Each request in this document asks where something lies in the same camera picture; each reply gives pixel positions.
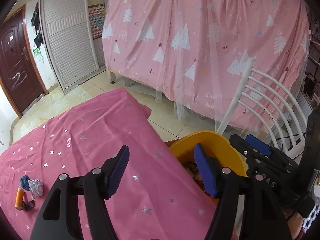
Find dark red door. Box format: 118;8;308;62
1;5;48;118

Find black bags on hook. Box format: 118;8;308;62
31;2;43;48

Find person's right hand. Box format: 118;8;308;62
282;208;304;239

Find brown snack wrapper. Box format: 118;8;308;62
184;162;206;192

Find pink star tablecloth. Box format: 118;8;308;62
1;88;215;239

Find orange thread spool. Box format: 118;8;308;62
15;186;24;211

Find blue yarn ball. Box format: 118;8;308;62
20;175;30;191

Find pink tree-print curtain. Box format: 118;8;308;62
102;0;310;122

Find colourful wall poster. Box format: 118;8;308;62
88;2;106;40

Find white slatted wardrobe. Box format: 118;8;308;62
39;0;108;93

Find white metal chair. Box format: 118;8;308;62
217;58;307;159

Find yellow trash bin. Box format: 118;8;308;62
169;130;249;205

